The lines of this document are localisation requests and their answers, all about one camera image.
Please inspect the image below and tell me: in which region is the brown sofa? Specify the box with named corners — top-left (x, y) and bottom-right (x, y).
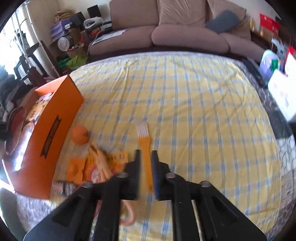
top-left (89, 0), bottom-right (266, 63)

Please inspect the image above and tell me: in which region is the brown curved object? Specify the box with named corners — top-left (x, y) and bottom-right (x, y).
top-left (5, 108), bottom-right (35, 157)

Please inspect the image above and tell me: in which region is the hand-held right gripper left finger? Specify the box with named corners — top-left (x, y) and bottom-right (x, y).
top-left (23, 149), bottom-right (141, 241)

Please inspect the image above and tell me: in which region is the coiled rope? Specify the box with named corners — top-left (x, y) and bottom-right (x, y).
top-left (54, 9), bottom-right (72, 21)

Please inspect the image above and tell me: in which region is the peach loop handle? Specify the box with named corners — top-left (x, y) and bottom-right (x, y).
top-left (120, 201), bottom-right (137, 227)

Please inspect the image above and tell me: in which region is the orange snack packet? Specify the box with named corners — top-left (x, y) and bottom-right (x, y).
top-left (84, 141), bottom-right (129, 183)

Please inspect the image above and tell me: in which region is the black speaker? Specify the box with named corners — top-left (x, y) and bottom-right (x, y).
top-left (70, 13), bottom-right (85, 25)
top-left (87, 5), bottom-right (101, 18)

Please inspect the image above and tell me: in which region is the round metal tin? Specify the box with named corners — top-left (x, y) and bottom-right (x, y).
top-left (57, 36), bottom-right (73, 52)

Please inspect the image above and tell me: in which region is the white headset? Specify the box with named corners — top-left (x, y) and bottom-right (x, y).
top-left (83, 17), bottom-right (103, 29)

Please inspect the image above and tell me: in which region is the lavender plastic container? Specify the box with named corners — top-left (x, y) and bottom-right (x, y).
top-left (260, 49), bottom-right (281, 79)

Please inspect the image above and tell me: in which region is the yellow plaid cloth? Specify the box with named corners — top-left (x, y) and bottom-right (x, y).
top-left (52, 52), bottom-right (282, 241)

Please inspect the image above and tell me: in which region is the small orange pumpkin toy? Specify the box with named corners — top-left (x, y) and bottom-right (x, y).
top-left (70, 125), bottom-right (90, 145)

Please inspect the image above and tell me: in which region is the red box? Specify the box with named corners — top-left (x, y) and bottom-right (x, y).
top-left (259, 13), bottom-right (280, 36)

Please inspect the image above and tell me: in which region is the purple boxes stack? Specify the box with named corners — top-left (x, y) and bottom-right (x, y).
top-left (50, 20), bottom-right (72, 39)

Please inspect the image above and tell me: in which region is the white box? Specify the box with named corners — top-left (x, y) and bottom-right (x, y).
top-left (268, 70), bottom-right (296, 122)

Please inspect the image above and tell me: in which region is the grey-blue cushion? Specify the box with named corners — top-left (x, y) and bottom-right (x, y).
top-left (205, 10), bottom-right (240, 33)

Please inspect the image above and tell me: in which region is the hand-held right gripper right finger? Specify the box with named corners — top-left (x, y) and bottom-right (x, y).
top-left (151, 150), bottom-right (268, 241)

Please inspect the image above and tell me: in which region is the white coat rack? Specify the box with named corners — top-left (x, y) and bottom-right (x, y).
top-left (10, 5), bottom-right (60, 78)

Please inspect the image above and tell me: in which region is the orange cardboard box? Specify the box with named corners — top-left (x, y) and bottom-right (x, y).
top-left (9, 75), bottom-right (84, 200)

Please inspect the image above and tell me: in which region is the pile of clothes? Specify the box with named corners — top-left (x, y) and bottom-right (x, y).
top-left (0, 65), bottom-right (28, 112)

